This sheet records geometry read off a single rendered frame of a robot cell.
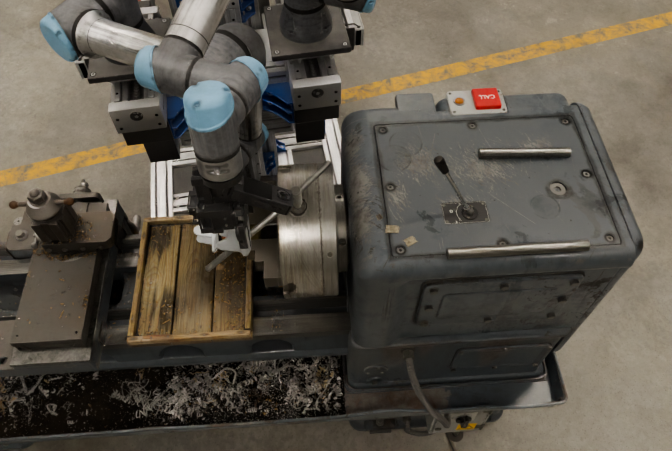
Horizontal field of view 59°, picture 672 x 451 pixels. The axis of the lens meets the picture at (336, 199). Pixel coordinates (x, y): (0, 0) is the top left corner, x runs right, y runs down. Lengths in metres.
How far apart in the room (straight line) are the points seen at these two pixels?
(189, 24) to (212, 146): 0.25
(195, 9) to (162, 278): 0.78
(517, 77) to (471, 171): 2.15
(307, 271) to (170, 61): 0.53
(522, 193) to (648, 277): 1.63
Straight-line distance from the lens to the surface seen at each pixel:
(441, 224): 1.24
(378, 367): 1.69
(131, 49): 1.46
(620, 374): 2.65
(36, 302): 1.62
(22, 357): 1.63
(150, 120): 1.73
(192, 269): 1.64
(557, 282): 1.36
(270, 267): 1.35
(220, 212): 1.05
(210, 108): 0.92
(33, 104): 3.55
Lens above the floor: 2.29
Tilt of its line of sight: 55 degrees down
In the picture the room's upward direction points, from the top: straight up
